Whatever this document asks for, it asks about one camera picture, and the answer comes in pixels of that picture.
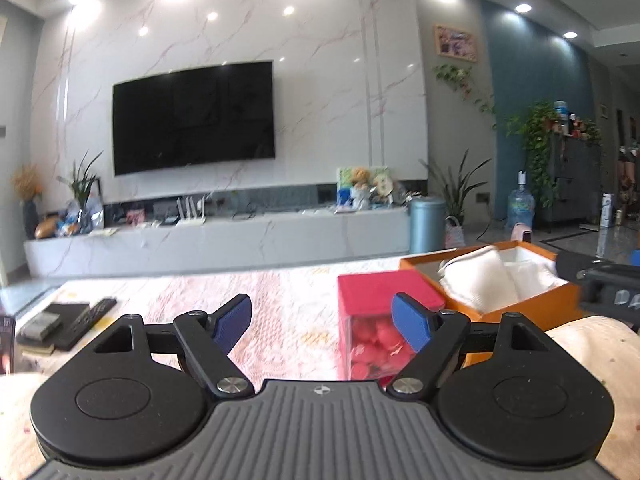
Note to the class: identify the teddy bear bouquet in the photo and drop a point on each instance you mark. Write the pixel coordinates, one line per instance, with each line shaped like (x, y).
(359, 177)

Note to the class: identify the white paper sheet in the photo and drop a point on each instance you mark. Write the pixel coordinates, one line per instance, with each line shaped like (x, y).
(104, 231)

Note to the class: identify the blue snack packet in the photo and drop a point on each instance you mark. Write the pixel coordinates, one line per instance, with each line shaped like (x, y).
(67, 227)

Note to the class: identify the green picture board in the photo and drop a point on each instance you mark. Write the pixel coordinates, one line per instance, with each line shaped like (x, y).
(344, 180)

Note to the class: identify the beige towel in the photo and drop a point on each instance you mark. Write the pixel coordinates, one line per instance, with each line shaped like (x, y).
(475, 277)

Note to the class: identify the woven checkered bag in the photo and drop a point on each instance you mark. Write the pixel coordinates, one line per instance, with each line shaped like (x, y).
(454, 235)

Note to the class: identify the vase with yellow flowers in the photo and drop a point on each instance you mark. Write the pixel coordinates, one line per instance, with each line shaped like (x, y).
(30, 220)

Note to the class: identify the orange cardboard box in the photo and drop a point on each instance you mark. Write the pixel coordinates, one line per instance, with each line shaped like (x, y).
(525, 305)

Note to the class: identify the hanging vine plant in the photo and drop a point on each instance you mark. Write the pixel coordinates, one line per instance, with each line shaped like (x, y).
(452, 75)

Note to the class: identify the dark grey cabinet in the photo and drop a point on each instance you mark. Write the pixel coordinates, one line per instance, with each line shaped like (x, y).
(575, 180)

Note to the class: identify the trailing green cabinet plant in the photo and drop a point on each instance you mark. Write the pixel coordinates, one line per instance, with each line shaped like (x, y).
(535, 130)

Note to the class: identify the blue capped bottle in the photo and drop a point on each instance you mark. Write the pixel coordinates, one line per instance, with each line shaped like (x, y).
(560, 112)

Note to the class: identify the long-leaf potted plant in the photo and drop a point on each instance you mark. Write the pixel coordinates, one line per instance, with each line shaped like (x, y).
(457, 195)

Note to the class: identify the red box with clear front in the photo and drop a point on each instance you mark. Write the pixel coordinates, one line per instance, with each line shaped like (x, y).
(380, 290)

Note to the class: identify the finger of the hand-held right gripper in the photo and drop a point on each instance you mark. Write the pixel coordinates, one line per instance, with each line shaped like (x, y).
(575, 266)
(635, 258)

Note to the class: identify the black wall television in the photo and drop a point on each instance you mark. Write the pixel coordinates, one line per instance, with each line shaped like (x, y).
(195, 120)

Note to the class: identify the smartphone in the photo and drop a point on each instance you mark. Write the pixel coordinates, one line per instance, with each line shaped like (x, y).
(6, 345)

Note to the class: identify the green plant in glass vase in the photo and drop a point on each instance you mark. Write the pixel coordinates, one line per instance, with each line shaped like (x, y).
(82, 217)

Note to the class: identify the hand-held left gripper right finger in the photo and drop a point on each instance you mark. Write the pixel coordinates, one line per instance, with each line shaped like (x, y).
(411, 322)

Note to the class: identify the white upright appliance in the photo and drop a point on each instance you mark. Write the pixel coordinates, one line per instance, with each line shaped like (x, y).
(606, 210)

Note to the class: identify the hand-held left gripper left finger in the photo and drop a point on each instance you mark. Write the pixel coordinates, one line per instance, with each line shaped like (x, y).
(232, 322)

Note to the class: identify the blue trash can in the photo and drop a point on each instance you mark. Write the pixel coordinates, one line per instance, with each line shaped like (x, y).
(427, 225)

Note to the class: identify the round white hand fan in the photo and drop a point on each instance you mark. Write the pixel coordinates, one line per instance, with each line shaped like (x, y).
(382, 182)

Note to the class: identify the black notebook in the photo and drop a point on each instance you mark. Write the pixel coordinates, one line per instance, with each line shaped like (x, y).
(70, 307)

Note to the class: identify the pink photo frame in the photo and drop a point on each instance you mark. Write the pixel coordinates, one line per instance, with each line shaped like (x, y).
(135, 216)

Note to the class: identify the marble television cabinet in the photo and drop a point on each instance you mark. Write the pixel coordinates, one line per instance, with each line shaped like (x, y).
(225, 240)

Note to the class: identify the blue water jug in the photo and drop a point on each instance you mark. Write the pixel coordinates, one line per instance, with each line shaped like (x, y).
(521, 207)

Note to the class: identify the brown oval ornament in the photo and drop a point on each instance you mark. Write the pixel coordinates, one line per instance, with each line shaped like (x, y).
(46, 228)

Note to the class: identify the framed wall picture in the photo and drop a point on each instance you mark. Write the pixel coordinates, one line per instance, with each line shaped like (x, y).
(454, 42)

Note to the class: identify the black remote control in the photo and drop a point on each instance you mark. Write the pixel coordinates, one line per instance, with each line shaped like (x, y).
(87, 317)

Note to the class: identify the pile of pink balls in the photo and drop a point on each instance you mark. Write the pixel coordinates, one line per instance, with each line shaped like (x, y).
(372, 345)

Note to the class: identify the person's right leg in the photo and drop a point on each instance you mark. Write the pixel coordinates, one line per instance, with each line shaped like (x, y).
(600, 345)

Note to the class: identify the pink small heater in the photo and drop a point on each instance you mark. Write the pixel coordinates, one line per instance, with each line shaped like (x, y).
(521, 234)

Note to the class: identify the silver foil bag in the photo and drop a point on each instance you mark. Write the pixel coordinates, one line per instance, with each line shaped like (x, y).
(96, 215)

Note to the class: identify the white router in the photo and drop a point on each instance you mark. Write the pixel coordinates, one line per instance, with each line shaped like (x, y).
(192, 219)

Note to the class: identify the grey flat box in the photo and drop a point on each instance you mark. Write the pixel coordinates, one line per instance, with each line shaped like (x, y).
(40, 324)

